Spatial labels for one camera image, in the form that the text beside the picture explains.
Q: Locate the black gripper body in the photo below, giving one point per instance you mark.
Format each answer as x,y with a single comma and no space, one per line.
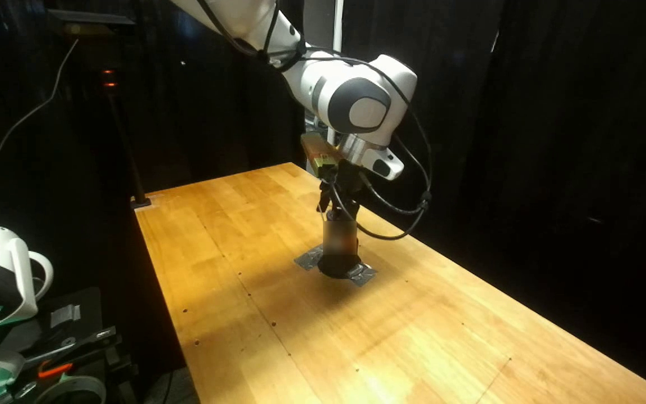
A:
342,187

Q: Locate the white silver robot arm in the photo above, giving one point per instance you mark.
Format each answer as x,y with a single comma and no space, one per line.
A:
363,101

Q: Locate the dark bottle with orange band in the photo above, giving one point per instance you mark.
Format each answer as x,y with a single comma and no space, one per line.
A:
338,246

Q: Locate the white vertical pole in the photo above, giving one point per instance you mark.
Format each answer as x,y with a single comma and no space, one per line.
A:
324,23

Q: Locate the black camera stand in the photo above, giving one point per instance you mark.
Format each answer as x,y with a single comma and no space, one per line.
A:
96,26

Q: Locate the orange handled clamp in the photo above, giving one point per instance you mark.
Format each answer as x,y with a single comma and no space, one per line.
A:
52,372

